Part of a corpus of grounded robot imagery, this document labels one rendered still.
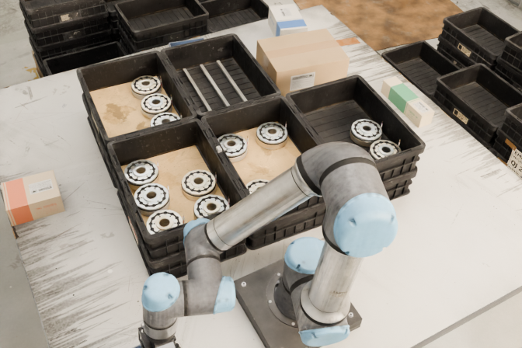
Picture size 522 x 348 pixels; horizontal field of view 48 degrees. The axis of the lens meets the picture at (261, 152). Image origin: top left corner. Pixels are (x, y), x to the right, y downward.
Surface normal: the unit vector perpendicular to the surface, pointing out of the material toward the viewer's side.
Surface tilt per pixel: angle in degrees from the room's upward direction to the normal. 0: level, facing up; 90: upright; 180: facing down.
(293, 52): 0
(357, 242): 86
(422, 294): 0
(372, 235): 86
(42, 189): 0
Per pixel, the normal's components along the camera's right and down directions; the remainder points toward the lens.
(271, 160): 0.04, -0.71
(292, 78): 0.34, 0.67
